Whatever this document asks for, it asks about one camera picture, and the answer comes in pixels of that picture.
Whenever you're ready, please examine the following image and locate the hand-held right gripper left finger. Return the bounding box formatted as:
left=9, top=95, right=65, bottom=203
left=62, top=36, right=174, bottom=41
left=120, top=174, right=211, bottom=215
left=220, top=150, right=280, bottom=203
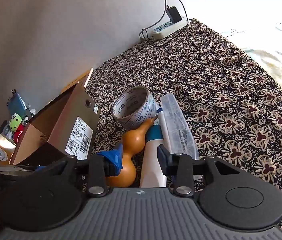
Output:
left=39, top=148, right=125, bottom=197

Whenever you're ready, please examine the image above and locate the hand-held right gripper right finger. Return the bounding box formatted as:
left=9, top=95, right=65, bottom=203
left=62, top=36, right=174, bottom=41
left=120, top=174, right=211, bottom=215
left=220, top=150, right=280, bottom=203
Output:
left=157, top=145, right=246, bottom=197

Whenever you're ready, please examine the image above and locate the white bottle with blue cap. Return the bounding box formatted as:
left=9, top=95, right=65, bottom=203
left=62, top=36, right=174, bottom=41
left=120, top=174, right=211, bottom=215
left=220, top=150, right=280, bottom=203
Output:
left=139, top=124, right=168, bottom=188

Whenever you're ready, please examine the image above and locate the orange dried gourd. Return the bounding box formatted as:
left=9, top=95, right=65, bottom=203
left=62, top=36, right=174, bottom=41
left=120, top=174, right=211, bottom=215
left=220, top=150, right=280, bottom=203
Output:
left=105, top=117, right=156, bottom=188

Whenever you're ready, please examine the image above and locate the white glue stick blue cap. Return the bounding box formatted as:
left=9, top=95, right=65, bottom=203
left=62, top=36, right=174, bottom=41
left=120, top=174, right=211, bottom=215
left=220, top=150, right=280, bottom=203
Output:
left=156, top=107, right=171, bottom=145

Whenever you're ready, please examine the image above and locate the clear plastic case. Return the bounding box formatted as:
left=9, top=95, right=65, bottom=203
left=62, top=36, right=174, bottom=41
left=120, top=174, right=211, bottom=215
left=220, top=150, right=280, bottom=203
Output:
left=160, top=94, right=200, bottom=161

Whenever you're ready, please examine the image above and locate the printed clear tape roll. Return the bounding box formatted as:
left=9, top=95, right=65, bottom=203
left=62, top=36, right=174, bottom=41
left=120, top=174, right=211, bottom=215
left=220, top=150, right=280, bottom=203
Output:
left=111, top=86, right=160, bottom=132

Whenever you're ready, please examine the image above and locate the brown cardboard shoe box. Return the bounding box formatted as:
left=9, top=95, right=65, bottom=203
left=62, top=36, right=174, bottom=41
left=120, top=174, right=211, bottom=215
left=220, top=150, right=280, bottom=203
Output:
left=9, top=83, right=101, bottom=166

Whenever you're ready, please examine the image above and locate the orange and white carton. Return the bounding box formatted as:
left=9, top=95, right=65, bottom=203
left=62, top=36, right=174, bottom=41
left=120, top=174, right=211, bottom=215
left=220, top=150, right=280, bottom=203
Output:
left=0, top=134, right=16, bottom=166

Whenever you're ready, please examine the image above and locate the green frog plush toy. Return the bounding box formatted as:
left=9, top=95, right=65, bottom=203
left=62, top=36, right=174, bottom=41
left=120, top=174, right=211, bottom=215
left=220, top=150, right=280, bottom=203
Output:
left=8, top=114, right=23, bottom=140

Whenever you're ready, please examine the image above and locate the blue pouch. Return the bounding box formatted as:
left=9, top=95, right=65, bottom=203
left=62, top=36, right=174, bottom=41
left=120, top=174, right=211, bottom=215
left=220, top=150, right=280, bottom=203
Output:
left=7, top=90, right=28, bottom=120

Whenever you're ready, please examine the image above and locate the floral patterned bed sheet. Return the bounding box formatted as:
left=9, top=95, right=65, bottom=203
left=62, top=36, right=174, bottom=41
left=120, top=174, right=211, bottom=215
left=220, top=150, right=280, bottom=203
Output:
left=84, top=19, right=282, bottom=235

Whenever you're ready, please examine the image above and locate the white power strip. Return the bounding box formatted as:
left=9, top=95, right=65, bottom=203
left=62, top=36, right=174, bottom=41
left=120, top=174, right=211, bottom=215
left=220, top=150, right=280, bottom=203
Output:
left=152, top=17, right=189, bottom=40

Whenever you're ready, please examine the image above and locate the black power adapter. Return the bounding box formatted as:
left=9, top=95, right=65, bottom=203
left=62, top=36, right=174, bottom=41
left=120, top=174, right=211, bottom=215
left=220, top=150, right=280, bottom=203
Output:
left=166, top=5, right=183, bottom=23

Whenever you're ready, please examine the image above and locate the pale bed sheet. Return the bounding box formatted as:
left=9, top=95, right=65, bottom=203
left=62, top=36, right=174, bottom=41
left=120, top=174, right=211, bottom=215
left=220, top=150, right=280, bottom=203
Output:
left=221, top=22, right=282, bottom=98

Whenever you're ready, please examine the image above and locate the grey power strip cable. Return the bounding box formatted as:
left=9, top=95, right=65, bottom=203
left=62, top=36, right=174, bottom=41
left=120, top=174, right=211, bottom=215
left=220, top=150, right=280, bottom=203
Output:
left=139, top=17, right=162, bottom=46

